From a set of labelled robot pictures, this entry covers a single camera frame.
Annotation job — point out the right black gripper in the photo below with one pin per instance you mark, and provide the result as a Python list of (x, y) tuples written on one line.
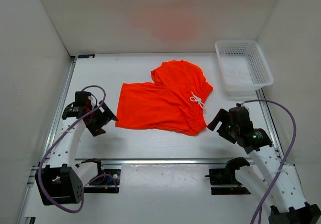
[(222, 116)]

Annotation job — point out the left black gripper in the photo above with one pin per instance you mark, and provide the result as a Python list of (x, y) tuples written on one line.
[(106, 115)]

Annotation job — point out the orange shorts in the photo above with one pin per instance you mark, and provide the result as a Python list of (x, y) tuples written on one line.
[(173, 101)]

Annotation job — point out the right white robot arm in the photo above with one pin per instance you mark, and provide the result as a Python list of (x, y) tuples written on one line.
[(273, 188)]

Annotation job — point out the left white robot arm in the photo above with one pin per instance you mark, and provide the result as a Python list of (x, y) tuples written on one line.
[(60, 179)]

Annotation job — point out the white plastic basket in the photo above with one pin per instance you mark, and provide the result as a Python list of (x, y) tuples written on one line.
[(243, 66)]

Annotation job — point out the black corner label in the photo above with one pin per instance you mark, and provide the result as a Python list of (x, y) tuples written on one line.
[(86, 56)]

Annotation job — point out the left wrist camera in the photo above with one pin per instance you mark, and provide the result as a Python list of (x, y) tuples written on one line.
[(93, 100)]

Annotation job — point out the aluminium left rail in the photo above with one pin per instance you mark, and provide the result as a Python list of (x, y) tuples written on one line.
[(58, 112)]

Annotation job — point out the aluminium front rail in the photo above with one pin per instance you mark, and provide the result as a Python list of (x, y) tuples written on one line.
[(164, 161)]

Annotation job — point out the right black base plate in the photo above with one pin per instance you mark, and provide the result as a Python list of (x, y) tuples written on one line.
[(222, 184)]

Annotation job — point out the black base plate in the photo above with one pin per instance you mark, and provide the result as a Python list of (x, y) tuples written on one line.
[(222, 184), (107, 184)]

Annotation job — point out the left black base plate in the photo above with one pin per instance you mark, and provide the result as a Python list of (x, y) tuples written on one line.
[(107, 184)]

